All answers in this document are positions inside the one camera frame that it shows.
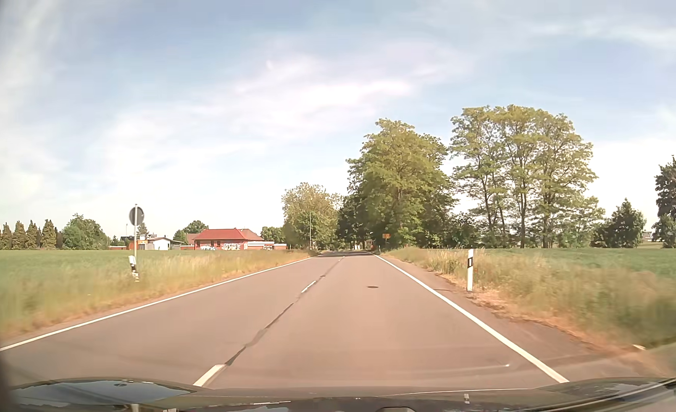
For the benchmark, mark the road markings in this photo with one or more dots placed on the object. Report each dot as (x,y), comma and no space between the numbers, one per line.
(489,329)

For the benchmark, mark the yellow road sign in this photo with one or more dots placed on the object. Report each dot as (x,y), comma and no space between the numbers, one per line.
(386,236)

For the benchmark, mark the lamp post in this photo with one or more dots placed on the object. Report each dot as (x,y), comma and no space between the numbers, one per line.
(310,229)

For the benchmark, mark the tall green tree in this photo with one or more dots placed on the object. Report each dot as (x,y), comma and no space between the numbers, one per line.
(524,171)

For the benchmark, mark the grey asphalt road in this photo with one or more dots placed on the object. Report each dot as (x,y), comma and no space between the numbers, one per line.
(360,320)

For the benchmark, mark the large green tree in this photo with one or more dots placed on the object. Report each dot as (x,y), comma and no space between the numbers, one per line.
(398,183)
(309,214)

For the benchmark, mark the red-roofed building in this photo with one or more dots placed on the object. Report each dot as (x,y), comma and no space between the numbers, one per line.
(226,239)

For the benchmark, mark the row of conifer trees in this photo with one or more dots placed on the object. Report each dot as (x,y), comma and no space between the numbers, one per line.
(17,236)

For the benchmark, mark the white building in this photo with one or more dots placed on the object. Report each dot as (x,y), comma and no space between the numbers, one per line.
(159,243)

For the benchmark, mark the car's own bonnet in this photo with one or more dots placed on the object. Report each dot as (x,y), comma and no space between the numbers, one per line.
(338,400)

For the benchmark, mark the grass verge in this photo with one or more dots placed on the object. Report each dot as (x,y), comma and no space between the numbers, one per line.
(544,297)
(160,274)

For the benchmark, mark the white marker post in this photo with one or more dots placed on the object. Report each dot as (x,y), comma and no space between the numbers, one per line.
(134,268)
(470,269)

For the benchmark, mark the green field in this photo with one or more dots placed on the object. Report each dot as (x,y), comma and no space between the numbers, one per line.
(630,260)
(51,272)

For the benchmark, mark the round road sign on post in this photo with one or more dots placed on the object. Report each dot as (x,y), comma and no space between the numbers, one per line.
(136,216)

